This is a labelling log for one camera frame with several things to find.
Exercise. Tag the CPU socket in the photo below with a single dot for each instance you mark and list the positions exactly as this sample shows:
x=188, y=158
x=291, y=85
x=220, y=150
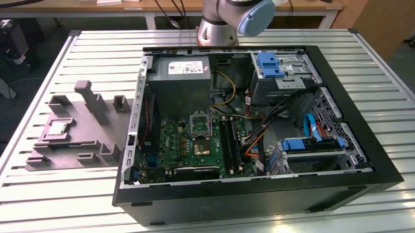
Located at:
x=202, y=148

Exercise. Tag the black RAM slot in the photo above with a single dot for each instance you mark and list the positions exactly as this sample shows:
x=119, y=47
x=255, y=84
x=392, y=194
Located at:
x=224, y=145

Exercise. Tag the metal locking lever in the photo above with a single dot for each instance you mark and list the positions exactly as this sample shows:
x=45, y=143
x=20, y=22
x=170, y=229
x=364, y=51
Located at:
x=211, y=131

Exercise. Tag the metal disk bay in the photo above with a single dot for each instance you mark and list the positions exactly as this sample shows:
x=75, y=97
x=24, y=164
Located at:
x=314, y=154

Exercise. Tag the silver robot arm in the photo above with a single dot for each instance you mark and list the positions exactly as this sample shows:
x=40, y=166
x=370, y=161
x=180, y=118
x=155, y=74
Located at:
x=214, y=14

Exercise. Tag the wooden desk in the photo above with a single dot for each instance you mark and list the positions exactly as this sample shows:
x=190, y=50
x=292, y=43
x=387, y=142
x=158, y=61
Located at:
x=97, y=9

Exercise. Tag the green motherboard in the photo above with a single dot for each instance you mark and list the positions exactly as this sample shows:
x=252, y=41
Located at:
x=174, y=136

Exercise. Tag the blue disk carrier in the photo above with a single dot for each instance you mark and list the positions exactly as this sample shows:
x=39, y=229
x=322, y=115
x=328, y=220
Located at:
x=291, y=145

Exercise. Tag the blue drive bracket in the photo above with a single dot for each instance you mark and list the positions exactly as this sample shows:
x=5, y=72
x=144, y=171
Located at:
x=267, y=60

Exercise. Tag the silver CPU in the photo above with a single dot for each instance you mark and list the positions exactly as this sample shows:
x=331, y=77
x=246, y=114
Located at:
x=56, y=128

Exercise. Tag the metal drive cage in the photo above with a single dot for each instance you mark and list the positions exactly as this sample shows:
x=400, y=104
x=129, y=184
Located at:
x=290, y=85

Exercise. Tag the white box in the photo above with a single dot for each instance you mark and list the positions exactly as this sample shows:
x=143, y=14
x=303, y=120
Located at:
x=109, y=2

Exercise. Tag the wooden cabinet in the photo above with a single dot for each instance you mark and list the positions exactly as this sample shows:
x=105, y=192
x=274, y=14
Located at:
x=386, y=24

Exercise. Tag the RAM stick in rack slot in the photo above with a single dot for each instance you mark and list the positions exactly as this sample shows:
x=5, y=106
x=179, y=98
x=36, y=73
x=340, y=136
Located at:
x=64, y=146

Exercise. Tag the black graphics card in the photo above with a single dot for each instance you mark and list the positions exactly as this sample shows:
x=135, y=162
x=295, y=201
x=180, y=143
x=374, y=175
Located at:
x=194, y=171

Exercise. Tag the grey parts rack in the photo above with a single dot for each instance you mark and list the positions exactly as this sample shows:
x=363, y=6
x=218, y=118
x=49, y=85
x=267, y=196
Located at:
x=84, y=116

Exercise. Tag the grey power supply unit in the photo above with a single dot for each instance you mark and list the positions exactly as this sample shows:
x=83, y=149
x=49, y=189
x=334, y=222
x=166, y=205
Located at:
x=182, y=94

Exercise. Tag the blue expansion slot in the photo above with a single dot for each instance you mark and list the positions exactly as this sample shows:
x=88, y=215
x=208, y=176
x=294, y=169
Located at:
x=152, y=161

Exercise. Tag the dark wrist camera box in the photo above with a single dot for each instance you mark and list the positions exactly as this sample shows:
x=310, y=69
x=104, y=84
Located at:
x=12, y=38

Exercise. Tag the black PC case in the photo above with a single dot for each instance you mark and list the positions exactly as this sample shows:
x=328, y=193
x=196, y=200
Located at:
x=227, y=204

